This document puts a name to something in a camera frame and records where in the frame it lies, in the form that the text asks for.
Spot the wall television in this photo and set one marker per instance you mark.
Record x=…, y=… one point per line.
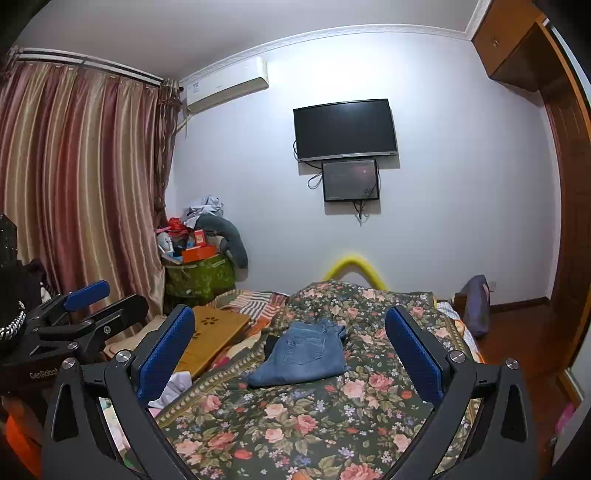
x=346, y=129

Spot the yellow foam tube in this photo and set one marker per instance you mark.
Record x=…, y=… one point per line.
x=351, y=263

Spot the green patterned box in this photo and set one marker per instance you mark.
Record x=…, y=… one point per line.
x=198, y=281

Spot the orange striped bed sheet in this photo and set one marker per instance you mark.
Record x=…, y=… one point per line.
x=258, y=302

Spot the orange box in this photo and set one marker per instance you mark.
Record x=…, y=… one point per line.
x=198, y=254

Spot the wall outlet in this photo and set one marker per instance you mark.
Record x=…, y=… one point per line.
x=492, y=285

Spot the floral blanket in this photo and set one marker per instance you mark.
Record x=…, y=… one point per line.
x=300, y=424

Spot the small wall monitor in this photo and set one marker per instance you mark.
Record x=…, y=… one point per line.
x=350, y=181

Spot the white cloth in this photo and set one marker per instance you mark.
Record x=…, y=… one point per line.
x=178, y=385

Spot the wooden overhead cabinet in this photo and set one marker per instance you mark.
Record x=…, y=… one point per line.
x=508, y=41

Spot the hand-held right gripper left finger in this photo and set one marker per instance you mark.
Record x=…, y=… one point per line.
x=166, y=355

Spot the blue denim pants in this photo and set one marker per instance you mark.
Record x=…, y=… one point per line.
x=300, y=355

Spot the white air conditioner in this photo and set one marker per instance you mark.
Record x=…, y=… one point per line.
x=226, y=85

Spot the beige blanket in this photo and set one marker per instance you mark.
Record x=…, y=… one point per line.
x=134, y=341

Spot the wooden door frame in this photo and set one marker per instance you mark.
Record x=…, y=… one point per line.
x=570, y=230

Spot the wooden lap desk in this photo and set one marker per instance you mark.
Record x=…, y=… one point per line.
x=212, y=337

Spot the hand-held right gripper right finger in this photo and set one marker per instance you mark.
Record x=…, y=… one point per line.
x=415, y=355

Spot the pale lilac cloth pile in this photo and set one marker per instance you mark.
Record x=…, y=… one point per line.
x=205, y=207

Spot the grey neck pillow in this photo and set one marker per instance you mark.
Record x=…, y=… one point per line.
x=233, y=244

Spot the striped pink curtain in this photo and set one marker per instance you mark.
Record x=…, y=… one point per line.
x=78, y=184

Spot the red bag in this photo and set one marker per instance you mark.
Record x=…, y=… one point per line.
x=176, y=225

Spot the curtain rod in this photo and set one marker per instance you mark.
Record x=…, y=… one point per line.
x=83, y=62

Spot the orange object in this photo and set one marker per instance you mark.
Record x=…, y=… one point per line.
x=21, y=443

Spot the small red box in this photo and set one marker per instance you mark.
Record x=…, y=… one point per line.
x=199, y=238

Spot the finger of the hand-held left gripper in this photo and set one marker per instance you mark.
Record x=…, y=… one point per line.
x=124, y=311
x=87, y=294

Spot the air conditioner pipe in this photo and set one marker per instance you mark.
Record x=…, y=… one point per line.
x=184, y=122

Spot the purple bag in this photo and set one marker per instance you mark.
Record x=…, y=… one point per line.
x=475, y=309

